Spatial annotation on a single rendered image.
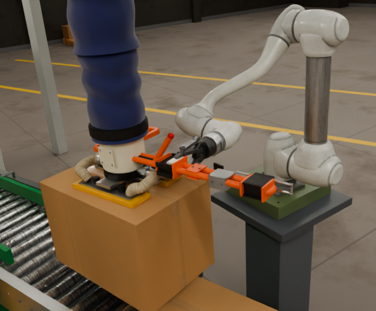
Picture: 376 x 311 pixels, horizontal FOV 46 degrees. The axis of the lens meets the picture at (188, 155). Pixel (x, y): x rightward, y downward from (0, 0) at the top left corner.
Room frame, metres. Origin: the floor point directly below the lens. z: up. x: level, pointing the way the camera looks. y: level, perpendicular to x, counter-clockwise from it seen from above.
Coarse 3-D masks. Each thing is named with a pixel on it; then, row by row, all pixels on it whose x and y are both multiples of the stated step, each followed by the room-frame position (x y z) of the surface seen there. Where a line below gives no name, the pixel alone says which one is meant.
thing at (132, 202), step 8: (96, 176) 1.56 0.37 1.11; (72, 184) 1.58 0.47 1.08; (80, 184) 1.56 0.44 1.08; (88, 184) 1.55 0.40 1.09; (120, 184) 1.47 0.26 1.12; (88, 192) 1.51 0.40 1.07; (96, 192) 1.49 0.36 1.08; (104, 192) 1.47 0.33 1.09; (112, 192) 1.46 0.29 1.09; (120, 192) 1.45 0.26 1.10; (144, 192) 1.45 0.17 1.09; (112, 200) 1.43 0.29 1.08; (120, 200) 1.40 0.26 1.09; (128, 200) 1.39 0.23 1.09; (136, 200) 1.39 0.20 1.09; (144, 200) 1.41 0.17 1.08
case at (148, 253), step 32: (64, 192) 1.54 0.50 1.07; (160, 192) 1.48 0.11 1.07; (192, 192) 1.47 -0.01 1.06; (64, 224) 1.56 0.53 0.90; (96, 224) 1.41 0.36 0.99; (128, 224) 1.28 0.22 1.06; (160, 224) 1.33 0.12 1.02; (192, 224) 1.46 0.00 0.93; (64, 256) 1.60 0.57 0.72; (96, 256) 1.43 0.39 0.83; (128, 256) 1.30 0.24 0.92; (160, 256) 1.32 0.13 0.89; (192, 256) 1.44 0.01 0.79; (128, 288) 1.32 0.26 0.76; (160, 288) 1.30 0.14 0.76
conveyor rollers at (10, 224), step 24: (0, 192) 2.65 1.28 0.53; (0, 216) 2.29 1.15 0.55; (24, 216) 2.28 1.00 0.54; (0, 240) 2.05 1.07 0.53; (24, 240) 2.07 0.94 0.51; (48, 240) 2.00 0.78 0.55; (0, 264) 1.85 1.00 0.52; (24, 264) 1.79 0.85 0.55; (48, 264) 1.78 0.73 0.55; (96, 288) 1.58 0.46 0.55
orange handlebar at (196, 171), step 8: (152, 128) 1.82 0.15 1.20; (144, 136) 1.73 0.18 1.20; (152, 136) 1.77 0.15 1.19; (96, 144) 1.68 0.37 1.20; (136, 160) 1.49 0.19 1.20; (144, 160) 1.47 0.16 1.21; (152, 160) 1.46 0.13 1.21; (176, 168) 1.38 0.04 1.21; (184, 168) 1.36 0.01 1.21; (192, 168) 1.35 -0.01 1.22; (200, 168) 1.34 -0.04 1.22; (208, 168) 1.35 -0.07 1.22; (192, 176) 1.33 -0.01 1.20; (200, 176) 1.31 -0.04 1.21; (240, 176) 1.27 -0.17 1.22; (232, 184) 1.23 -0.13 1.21; (272, 192) 1.16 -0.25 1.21
